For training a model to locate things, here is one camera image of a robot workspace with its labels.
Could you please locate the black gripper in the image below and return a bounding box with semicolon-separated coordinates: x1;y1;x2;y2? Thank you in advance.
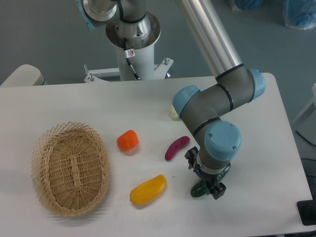
185;147;226;199

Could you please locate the dark green cucumber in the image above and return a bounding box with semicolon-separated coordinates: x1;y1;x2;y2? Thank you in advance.
190;163;231;198

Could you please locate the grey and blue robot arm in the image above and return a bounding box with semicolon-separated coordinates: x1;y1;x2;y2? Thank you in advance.
76;0;266;199

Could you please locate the purple sweet potato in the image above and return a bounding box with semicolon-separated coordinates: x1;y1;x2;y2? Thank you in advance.
164;136;191;161

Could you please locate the yellow mango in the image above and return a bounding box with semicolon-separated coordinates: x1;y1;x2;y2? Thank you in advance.
129;175;167;206

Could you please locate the orange bell pepper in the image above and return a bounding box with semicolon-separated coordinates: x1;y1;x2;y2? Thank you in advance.
117;130;139;152

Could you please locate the black device at table edge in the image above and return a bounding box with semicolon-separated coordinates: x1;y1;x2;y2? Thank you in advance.
297;200;316;226

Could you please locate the white furniture at right edge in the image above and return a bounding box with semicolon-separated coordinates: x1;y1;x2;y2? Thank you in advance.
292;84;316;128

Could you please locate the woven wicker basket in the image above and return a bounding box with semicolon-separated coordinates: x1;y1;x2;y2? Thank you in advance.
31;122;110;217

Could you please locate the blue plastic bag left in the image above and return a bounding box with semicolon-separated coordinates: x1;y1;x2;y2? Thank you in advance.
229;0;263;11

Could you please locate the blue plastic bag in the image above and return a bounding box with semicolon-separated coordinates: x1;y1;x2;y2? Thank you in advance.
229;0;263;11
282;0;316;30

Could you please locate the blue plastic bag right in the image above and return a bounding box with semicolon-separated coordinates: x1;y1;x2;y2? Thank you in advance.
282;0;316;30

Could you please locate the white chair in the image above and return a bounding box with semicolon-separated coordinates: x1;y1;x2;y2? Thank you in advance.
0;64;47;88

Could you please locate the black floor cable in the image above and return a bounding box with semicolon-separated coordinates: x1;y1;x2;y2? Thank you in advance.
295;128;316;147

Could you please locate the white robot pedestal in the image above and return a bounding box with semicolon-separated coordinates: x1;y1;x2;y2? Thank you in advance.
84;11;174;83

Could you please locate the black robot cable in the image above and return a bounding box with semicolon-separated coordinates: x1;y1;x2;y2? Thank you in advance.
122;37;142;80

